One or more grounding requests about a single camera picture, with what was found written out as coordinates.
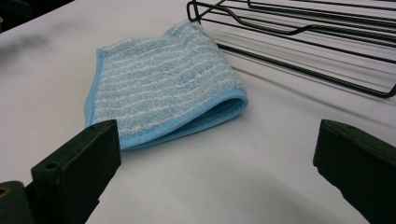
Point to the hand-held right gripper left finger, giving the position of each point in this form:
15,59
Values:
77,168

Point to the blue striped towel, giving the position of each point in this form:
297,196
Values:
162,87

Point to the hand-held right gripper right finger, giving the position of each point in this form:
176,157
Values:
358,168

